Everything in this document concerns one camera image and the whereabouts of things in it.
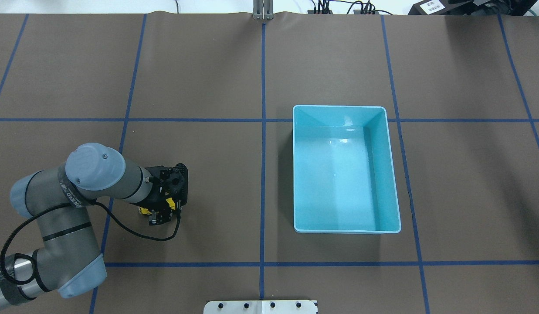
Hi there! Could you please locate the white pedestal column with base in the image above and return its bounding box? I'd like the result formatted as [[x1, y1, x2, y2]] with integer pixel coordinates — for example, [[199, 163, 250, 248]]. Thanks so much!
[[203, 300, 319, 314]]

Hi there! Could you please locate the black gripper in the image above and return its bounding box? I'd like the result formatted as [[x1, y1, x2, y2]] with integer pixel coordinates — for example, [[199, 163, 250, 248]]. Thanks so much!
[[141, 166, 176, 226]]

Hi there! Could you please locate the aluminium frame post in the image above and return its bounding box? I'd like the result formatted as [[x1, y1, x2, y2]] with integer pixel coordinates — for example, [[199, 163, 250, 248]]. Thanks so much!
[[253, 0, 275, 20]]

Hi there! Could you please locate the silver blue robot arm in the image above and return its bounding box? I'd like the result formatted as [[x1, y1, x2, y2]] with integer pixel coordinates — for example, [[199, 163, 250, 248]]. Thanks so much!
[[0, 143, 188, 311]]

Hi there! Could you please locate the yellow beetle toy car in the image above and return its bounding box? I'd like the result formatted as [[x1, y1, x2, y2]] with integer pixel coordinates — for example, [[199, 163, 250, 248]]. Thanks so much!
[[138, 197, 177, 215]]

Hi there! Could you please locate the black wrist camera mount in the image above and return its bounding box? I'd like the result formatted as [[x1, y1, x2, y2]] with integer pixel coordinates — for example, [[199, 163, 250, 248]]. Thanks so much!
[[160, 163, 188, 207]]

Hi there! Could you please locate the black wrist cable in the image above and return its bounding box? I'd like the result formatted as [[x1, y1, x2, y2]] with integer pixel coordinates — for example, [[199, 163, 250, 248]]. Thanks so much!
[[0, 174, 183, 286]]

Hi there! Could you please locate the turquoise plastic bin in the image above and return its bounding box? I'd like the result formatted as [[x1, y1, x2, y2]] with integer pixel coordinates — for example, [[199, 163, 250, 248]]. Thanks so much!
[[292, 105, 402, 235]]

